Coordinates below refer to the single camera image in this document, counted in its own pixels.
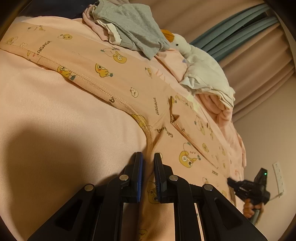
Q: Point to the person's right hand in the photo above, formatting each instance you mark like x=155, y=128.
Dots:
x=248, y=208

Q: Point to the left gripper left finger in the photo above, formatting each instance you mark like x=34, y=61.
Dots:
x=126, y=188

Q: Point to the orange duck print shirt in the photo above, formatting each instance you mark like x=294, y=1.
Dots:
x=193, y=134

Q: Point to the white power strip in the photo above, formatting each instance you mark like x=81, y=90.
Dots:
x=279, y=178

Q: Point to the white goose plush toy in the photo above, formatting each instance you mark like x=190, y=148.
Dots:
x=191, y=53

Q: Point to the folded white and pink clothes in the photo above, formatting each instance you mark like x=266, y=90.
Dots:
x=205, y=77

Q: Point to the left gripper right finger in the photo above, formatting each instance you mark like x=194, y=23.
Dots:
x=176, y=190

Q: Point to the blue-grey curtain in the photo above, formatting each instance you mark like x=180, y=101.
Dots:
x=231, y=33

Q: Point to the pink printed duvet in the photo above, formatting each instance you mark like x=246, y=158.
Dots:
x=55, y=138

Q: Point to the grey garment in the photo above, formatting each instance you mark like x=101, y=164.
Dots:
x=131, y=26

